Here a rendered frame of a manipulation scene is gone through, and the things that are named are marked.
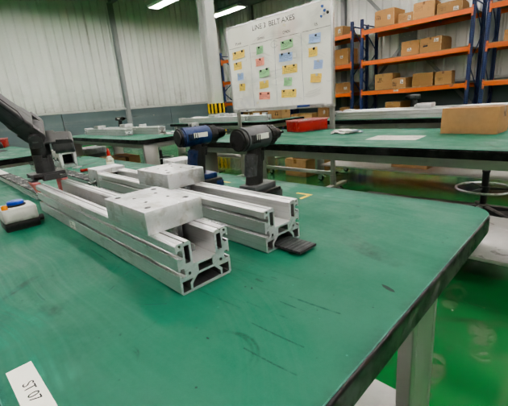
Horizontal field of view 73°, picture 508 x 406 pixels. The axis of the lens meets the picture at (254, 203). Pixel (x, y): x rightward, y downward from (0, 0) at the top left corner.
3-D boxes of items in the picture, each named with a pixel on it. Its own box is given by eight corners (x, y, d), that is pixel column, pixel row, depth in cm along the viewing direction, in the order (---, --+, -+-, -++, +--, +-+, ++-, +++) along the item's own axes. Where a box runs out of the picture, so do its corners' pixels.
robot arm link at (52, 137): (23, 115, 105) (26, 136, 101) (66, 112, 110) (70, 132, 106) (34, 142, 114) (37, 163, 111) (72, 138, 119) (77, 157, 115)
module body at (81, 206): (42, 211, 109) (35, 184, 107) (75, 203, 116) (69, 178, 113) (182, 296, 53) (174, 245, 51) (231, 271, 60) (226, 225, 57)
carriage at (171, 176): (140, 192, 97) (136, 169, 95) (174, 184, 105) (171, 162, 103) (171, 200, 86) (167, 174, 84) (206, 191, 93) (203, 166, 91)
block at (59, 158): (52, 167, 201) (47, 151, 199) (72, 164, 209) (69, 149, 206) (57, 169, 194) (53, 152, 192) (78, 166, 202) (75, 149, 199)
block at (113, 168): (85, 195, 126) (80, 169, 124) (118, 187, 135) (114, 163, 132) (95, 198, 120) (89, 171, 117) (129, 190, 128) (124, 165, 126)
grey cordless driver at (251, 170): (232, 211, 93) (224, 129, 87) (276, 193, 108) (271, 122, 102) (254, 215, 89) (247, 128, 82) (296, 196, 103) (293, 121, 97)
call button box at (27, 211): (2, 227, 96) (-6, 205, 94) (40, 217, 102) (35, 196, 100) (7, 233, 90) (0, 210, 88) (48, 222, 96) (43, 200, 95)
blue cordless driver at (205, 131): (179, 195, 115) (169, 128, 108) (228, 184, 126) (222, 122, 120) (190, 199, 109) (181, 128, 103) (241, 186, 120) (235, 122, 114)
